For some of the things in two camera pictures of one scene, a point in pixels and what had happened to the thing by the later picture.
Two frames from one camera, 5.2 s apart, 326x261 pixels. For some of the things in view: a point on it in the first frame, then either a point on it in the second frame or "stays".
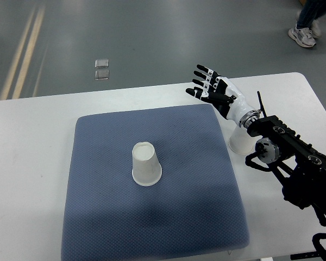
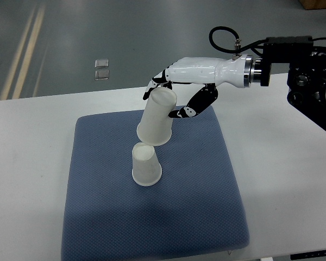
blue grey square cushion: [194, 210] stays
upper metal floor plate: [101, 63] stays
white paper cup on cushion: [146, 167] stays
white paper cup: [240, 142] → [155, 126]
